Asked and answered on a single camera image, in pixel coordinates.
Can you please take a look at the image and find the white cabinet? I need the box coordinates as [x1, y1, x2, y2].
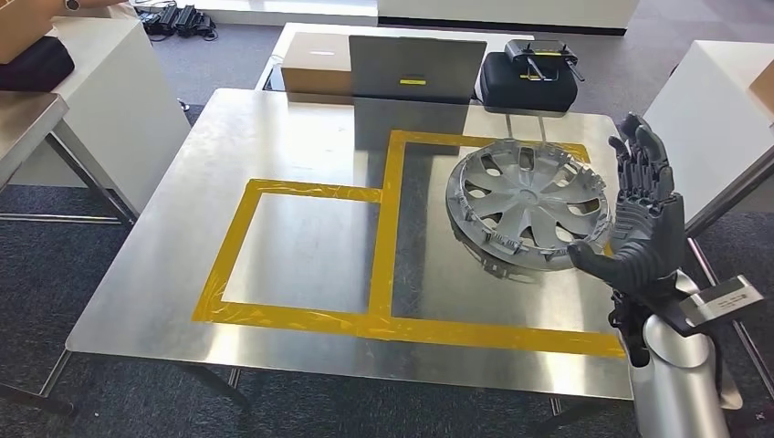
[8, 16, 192, 214]

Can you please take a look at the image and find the black bag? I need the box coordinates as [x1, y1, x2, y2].
[0, 36, 76, 93]

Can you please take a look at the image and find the black hard case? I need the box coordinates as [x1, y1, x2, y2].
[479, 51, 579, 114]

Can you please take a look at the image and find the silver plastic wheel hubcap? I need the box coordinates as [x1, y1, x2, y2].
[445, 137, 615, 272]

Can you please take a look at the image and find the steel workbench with yellow tape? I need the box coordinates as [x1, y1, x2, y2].
[36, 87, 637, 438]

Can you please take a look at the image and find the black remote controller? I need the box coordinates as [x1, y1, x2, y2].
[503, 38, 587, 83]

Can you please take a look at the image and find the cardboard box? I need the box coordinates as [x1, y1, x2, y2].
[0, 0, 63, 65]
[748, 60, 774, 113]
[280, 31, 355, 98]

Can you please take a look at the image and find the grey laptop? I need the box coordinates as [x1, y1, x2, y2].
[349, 35, 488, 104]

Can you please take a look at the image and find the steel table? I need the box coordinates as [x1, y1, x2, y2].
[685, 160, 774, 403]
[0, 90, 137, 228]

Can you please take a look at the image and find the large yellow table tape square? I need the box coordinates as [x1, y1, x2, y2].
[356, 130, 627, 359]

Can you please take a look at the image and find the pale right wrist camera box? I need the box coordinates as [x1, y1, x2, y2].
[680, 275, 766, 330]

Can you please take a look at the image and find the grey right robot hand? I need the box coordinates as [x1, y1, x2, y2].
[567, 111, 687, 300]

